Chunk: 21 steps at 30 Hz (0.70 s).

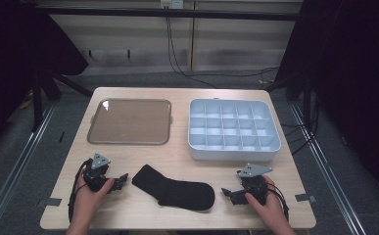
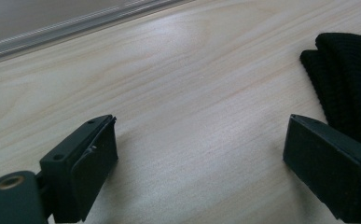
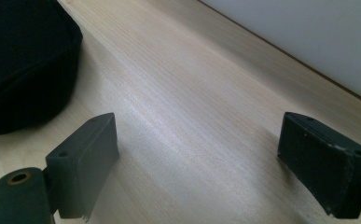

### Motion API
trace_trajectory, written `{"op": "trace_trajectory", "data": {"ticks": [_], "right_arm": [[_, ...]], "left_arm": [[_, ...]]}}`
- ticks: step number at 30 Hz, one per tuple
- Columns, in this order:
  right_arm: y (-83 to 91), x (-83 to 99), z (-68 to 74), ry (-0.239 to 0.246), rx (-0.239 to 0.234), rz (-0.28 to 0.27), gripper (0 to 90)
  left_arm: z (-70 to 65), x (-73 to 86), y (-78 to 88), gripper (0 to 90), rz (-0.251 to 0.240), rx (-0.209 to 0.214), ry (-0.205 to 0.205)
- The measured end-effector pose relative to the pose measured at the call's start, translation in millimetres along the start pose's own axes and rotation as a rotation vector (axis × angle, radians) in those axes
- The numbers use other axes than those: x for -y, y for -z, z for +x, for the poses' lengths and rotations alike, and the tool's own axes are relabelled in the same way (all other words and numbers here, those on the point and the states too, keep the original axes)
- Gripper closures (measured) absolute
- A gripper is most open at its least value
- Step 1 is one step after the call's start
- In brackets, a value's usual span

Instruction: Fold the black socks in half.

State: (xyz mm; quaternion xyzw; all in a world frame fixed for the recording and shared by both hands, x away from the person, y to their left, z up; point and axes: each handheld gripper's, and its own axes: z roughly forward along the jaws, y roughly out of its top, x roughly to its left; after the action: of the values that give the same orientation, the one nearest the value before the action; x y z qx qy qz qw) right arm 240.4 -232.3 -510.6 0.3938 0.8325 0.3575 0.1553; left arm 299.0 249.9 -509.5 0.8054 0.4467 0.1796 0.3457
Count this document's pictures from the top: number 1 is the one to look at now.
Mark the small black stick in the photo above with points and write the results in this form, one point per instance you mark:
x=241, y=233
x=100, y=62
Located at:
x=61, y=136

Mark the white wall socket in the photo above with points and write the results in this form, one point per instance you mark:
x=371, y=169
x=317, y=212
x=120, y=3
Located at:
x=171, y=4

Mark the person's right hand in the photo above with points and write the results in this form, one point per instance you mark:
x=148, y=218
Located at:
x=270, y=209

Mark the brown square tray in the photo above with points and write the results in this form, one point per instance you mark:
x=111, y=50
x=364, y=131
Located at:
x=130, y=121

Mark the black sock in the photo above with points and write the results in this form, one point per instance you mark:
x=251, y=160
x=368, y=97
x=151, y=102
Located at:
x=174, y=191

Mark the black horizontal frame bar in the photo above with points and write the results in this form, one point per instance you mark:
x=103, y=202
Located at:
x=164, y=13

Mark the pale blue compartment storage box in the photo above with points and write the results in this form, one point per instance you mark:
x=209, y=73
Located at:
x=232, y=129

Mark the black metal stand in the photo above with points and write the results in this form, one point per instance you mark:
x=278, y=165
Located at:
x=38, y=101
x=299, y=89

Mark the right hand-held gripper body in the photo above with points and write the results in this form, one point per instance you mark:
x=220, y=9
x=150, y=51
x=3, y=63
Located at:
x=254, y=184

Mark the grey tape strip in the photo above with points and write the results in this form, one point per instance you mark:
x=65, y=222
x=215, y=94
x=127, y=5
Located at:
x=305, y=197
x=50, y=202

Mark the black curtain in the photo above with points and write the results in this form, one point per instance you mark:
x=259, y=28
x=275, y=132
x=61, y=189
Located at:
x=353, y=81
x=17, y=58

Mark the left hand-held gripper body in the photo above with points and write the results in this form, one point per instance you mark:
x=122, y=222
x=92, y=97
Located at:
x=95, y=178

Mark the person's left hand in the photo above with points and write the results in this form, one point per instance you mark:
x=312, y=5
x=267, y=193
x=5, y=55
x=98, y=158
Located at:
x=87, y=202

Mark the metal floor rail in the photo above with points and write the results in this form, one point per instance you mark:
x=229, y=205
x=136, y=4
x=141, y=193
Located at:
x=17, y=163
x=327, y=166

